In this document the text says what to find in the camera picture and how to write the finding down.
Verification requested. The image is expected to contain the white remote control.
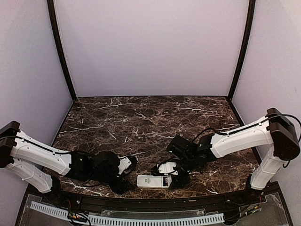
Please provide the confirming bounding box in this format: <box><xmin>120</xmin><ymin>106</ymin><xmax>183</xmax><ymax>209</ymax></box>
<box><xmin>136</xmin><ymin>175</ymin><xmax>163</xmax><ymax>188</ymax></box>

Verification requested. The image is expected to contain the white battery cover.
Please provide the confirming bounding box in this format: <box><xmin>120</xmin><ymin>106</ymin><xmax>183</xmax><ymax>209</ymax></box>
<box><xmin>162</xmin><ymin>176</ymin><xmax>172</xmax><ymax>188</ymax></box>

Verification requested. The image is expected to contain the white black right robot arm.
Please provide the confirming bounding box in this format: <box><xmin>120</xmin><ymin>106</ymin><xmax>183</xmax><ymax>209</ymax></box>
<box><xmin>161</xmin><ymin>108</ymin><xmax>301</xmax><ymax>204</ymax></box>

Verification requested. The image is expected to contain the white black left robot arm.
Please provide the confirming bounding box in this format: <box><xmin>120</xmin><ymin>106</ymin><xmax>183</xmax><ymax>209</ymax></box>
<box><xmin>0</xmin><ymin>121</ymin><xmax>137</xmax><ymax>205</ymax></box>

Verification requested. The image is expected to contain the black front table rail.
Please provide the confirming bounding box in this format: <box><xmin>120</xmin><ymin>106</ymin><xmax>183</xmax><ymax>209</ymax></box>
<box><xmin>42</xmin><ymin>189</ymin><xmax>267</xmax><ymax>213</ymax></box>

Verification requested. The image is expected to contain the white slotted cable duct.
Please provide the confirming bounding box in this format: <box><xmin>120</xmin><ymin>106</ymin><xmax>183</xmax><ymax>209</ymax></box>
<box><xmin>30</xmin><ymin>201</ymin><xmax>224</xmax><ymax>226</ymax></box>

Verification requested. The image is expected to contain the black right corner post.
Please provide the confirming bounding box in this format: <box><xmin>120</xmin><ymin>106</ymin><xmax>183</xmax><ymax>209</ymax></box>
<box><xmin>227</xmin><ymin>0</ymin><xmax>256</xmax><ymax>102</ymax></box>

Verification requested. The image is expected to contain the black corner post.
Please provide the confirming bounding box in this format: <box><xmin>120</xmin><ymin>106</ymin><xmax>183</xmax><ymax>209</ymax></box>
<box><xmin>227</xmin><ymin>0</ymin><xmax>256</xmax><ymax>102</ymax></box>
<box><xmin>47</xmin><ymin>0</ymin><xmax>77</xmax><ymax>102</ymax></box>

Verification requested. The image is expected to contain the black left corner post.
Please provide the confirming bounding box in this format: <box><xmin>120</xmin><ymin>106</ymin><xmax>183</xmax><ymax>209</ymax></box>
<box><xmin>47</xmin><ymin>0</ymin><xmax>77</xmax><ymax>102</ymax></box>

